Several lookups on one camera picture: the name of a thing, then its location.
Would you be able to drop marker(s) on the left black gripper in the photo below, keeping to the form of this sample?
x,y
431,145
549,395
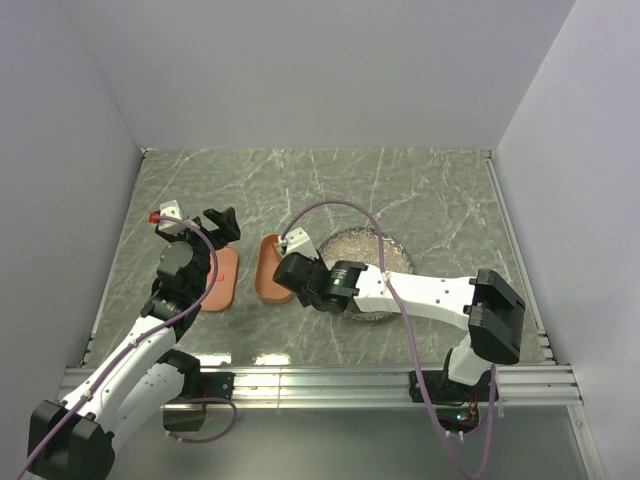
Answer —
x,y
225,220

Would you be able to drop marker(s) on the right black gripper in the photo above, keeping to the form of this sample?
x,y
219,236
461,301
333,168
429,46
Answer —
x,y
304,299

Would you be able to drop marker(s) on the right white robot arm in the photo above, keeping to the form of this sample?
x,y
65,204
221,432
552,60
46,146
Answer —
x,y
484,306

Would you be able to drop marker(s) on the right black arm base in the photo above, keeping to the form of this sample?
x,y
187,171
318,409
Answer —
x,y
447,393

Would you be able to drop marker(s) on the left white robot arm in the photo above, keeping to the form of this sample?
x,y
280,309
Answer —
x,y
79,436

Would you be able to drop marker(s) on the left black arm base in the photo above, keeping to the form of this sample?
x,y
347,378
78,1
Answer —
x,y
187,412

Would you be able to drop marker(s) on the pink lunch box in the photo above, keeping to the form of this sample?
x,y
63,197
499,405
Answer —
x,y
267,290

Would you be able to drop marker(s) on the pink lunch box lid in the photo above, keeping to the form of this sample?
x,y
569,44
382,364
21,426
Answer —
x,y
224,270

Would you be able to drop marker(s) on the speckled round plate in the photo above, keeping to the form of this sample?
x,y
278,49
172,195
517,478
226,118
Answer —
x,y
360,244

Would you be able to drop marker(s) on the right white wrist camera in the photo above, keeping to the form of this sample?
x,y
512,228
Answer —
x,y
297,241

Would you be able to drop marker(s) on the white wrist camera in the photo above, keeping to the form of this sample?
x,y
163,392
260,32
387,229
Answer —
x,y
297,241
169,217

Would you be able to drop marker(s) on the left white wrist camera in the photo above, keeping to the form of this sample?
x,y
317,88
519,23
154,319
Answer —
x,y
169,217

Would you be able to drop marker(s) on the aluminium front rail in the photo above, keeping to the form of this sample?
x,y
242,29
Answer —
x,y
378,386

